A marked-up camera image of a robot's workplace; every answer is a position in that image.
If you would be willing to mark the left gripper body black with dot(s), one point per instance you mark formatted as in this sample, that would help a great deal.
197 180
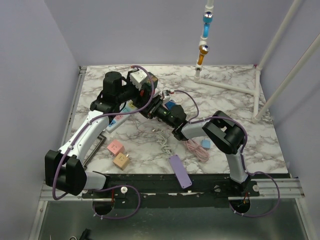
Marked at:
130 92

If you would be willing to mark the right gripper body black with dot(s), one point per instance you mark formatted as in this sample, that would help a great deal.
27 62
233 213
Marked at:
157 109

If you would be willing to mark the blue cube socket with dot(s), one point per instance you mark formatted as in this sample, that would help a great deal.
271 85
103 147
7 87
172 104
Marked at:
170 104

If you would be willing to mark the white power strip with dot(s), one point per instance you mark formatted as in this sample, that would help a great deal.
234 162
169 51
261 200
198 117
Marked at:
118 120

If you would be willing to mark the light blue plug adapter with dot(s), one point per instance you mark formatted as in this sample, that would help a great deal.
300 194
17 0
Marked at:
205 144

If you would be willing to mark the pink cube socket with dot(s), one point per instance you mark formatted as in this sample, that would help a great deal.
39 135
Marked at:
116 147

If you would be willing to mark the purple USB power strip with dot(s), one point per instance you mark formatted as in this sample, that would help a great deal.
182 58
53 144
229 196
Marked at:
180 171

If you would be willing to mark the beige cube socket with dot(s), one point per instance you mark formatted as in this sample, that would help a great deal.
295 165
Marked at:
121 161

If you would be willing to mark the dark green cube socket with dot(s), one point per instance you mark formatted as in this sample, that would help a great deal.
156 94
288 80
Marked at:
149 87

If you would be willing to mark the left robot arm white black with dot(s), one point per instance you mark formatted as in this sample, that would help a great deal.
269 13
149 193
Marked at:
64 168

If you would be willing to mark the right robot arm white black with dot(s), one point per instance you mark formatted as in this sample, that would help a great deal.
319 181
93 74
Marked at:
227 135

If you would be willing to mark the blue orange pipe stand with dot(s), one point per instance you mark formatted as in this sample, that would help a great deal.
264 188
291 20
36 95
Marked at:
203 47

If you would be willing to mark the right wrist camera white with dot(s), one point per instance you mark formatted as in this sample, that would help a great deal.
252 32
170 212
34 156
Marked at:
166 95

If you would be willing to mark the grey metal crank handle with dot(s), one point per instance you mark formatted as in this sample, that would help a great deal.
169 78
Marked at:
102 140

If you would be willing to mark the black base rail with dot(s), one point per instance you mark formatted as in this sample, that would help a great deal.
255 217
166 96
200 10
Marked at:
162 191

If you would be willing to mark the white PVC pipe frame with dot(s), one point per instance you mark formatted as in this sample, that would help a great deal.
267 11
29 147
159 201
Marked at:
294 49

